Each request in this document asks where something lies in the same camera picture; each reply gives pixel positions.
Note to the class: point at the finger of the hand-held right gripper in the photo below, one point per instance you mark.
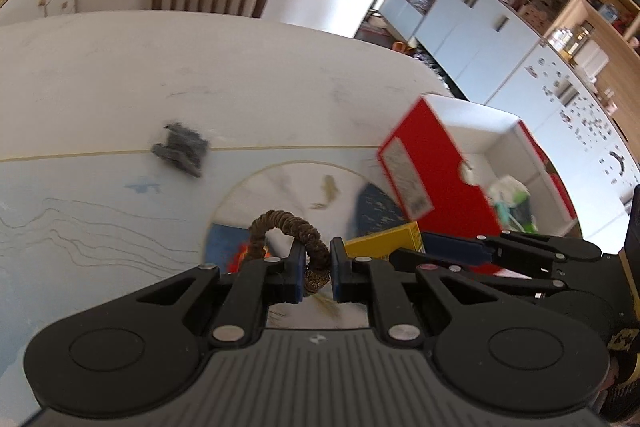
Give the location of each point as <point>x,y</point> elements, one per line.
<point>450,247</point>
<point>500,281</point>

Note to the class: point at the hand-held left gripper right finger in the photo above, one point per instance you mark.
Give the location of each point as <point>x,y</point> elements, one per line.
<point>337,274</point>

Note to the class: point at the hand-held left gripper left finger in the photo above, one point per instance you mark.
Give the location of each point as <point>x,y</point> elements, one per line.
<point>296,272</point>

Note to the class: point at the brown scrunchie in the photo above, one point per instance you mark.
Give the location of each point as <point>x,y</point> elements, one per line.
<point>287,224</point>

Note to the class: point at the yellow rectangular case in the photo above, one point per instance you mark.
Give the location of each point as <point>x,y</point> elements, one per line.
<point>385,242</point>

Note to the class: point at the red cardboard box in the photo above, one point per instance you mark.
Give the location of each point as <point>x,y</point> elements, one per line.
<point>430,157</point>

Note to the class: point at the white green packet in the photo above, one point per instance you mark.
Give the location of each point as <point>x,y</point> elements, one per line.
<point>510,199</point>

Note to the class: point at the grey hair scrunchie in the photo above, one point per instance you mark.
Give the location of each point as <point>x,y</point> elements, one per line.
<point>182,149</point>

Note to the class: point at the white fridge with magnets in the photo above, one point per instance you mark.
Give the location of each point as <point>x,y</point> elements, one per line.
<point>565,117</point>

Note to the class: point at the light blue printed table mat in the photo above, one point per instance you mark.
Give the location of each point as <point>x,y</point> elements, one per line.
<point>100,217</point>

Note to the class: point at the orange slippers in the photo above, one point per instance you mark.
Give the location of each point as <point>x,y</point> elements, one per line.
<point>402,48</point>

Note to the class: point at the white cabinet wall unit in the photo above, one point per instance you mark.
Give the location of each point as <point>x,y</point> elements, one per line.
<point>475,27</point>

